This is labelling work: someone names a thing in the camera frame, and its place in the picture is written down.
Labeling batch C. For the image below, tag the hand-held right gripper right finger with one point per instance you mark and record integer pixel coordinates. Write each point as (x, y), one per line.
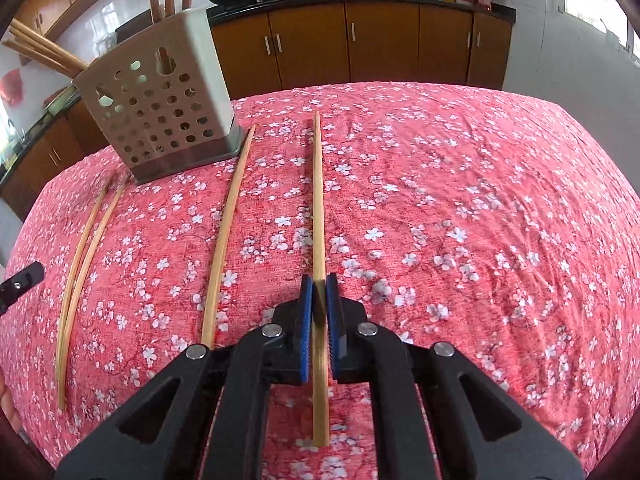
(337, 330)

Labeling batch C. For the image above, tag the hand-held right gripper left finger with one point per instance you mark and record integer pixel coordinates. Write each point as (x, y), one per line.
(306, 330)

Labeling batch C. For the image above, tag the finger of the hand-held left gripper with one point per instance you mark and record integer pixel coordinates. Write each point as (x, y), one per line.
(20, 282)

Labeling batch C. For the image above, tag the beige perforated utensil holder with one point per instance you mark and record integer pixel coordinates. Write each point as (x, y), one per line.
(150, 110)

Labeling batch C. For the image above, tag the person's left hand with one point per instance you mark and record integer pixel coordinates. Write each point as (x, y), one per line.
(6, 400)

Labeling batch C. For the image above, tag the red floral tablecloth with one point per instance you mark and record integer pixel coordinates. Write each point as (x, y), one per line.
(425, 235)

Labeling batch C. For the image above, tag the green basin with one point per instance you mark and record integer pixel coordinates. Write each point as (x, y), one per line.
(60, 100)

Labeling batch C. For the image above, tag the red hanging plastic bag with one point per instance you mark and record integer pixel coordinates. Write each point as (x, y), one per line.
(12, 87)

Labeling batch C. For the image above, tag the wooden lower kitchen cabinets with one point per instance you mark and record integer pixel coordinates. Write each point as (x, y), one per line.
(375, 40)

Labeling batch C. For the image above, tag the narrow window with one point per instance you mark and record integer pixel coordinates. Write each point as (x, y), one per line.
(600, 5)

